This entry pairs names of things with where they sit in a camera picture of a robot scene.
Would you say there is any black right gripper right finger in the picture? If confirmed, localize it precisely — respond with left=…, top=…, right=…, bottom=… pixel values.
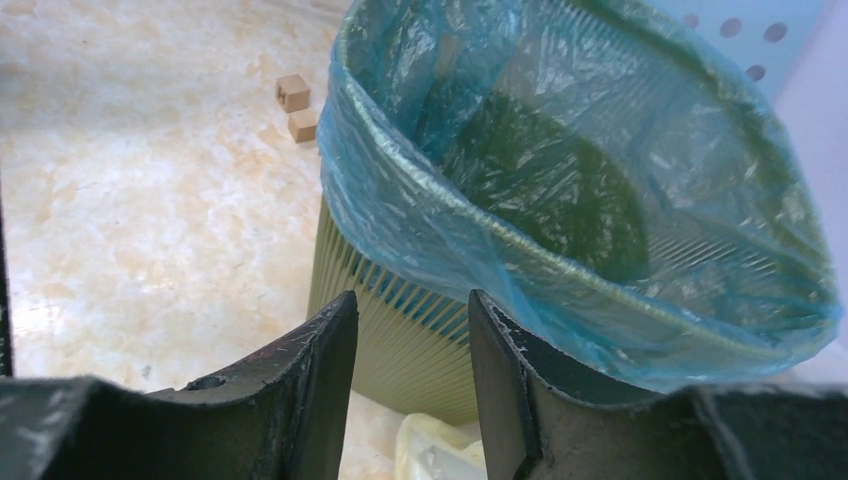
left=467, top=290, right=847, bottom=479

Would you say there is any blue plastic trash bag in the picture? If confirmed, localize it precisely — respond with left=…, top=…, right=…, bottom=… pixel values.
left=315, top=0, right=843, bottom=393

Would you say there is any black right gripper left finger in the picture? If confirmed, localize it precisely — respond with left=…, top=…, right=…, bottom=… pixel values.
left=1, top=291, right=358, bottom=479

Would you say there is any wooden letter cube H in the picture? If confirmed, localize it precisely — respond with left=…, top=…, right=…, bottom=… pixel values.
left=275, top=74, right=311, bottom=113

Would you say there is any olive green plastic trash bin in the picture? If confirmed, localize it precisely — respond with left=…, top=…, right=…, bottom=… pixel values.
left=306, top=0, right=829, bottom=427

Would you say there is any plain wooden cube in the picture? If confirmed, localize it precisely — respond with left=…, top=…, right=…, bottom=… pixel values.
left=287, top=109, right=319, bottom=144

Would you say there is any large translucent yellow plastic bag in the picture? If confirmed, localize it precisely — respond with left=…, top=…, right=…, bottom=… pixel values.
left=395, top=413, right=487, bottom=480

